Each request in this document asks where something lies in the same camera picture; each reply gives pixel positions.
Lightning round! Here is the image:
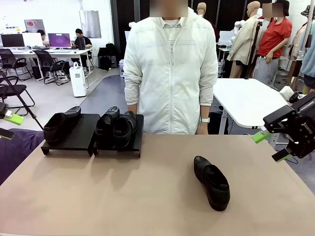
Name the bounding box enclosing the grey poster with red circle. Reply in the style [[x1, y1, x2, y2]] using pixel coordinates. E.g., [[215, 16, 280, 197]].
[[24, 19, 45, 34]]

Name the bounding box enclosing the person in white jacket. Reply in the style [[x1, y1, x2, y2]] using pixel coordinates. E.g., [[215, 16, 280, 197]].
[[123, 7, 219, 135]]

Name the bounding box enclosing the white work table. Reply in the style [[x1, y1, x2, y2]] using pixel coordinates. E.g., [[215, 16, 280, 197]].
[[212, 78, 290, 135]]

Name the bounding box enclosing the seated person in black shirt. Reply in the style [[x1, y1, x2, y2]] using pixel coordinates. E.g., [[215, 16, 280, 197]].
[[72, 28, 94, 69]]

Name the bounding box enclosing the black office chair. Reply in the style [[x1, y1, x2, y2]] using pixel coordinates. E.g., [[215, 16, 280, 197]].
[[0, 70, 35, 116], [32, 50, 71, 86], [0, 48, 33, 80]]

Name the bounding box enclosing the white air purifier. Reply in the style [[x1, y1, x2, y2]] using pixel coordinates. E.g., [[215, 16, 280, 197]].
[[69, 62, 88, 98]]

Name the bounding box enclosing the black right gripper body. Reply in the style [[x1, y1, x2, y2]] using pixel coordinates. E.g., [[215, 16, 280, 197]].
[[291, 92, 315, 158]]

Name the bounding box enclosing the person's right forearm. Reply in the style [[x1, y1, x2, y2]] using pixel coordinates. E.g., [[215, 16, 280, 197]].
[[124, 73, 142, 106]]

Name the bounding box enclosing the grey wall board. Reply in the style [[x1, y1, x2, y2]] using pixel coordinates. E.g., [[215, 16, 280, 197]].
[[79, 10, 102, 39]]

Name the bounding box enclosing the person's left forearm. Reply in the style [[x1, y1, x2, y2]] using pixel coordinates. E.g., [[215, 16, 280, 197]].
[[198, 73, 219, 119]]

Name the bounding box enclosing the purple bean bag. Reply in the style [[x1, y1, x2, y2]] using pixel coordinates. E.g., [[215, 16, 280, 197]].
[[0, 127, 45, 185]]

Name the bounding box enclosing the black screen computer monitor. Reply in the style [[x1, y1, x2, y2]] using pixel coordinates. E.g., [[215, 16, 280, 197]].
[[0, 33, 26, 49]]

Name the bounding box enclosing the seated person in white shirt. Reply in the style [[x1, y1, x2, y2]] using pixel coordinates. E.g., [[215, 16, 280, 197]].
[[36, 29, 51, 48]]

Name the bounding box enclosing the black leather loafer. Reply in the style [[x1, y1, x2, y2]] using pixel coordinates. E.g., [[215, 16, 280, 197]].
[[114, 110, 138, 150], [193, 155, 231, 211]]

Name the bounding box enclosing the black storage box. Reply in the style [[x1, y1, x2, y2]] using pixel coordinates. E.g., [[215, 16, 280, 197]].
[[208, 111, 224, 135]]

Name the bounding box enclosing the person's left hand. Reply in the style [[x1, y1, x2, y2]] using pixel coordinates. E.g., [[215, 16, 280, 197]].
[[196, 122, 210, 135]]

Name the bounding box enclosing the bare headed mannequin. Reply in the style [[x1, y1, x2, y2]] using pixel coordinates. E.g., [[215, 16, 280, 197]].
[[196, 2, 221, 43]]

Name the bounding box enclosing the black shoe stand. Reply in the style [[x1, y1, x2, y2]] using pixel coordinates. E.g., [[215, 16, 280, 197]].
[[40, 113, 101, 158], [93, 113, 145, 158]]

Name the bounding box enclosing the black pointed dress shoe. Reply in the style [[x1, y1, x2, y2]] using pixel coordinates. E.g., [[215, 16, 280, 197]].
[[43, 105, 82, 146], [94, 106, 121, 149]]

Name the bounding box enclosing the purple screen computer monitor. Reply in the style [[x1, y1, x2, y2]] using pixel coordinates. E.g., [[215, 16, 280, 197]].
[[47, 32, 72, 49]]

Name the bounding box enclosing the white office desk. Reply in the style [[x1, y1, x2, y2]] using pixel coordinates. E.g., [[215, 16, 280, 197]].
[[0, 47, 94, 86]]

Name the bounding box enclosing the mannequin in beige garment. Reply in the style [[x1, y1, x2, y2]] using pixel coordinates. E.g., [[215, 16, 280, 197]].
[[287, 23, 308, 93]]

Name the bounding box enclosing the silver metal pole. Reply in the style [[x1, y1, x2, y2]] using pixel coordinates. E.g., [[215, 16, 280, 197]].
[[299, 21, 313, 61]]

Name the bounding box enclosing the black backpack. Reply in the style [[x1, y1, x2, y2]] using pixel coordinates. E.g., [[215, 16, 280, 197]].
[[97, 42, 119, 71]]

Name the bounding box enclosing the mannequin in teal top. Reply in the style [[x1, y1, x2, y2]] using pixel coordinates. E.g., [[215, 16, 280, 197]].
[[300, 39, 315, 95]]

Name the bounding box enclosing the mannequin in beige coat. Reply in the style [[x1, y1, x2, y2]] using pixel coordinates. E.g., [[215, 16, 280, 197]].
[[225, 1, 262, 79]]

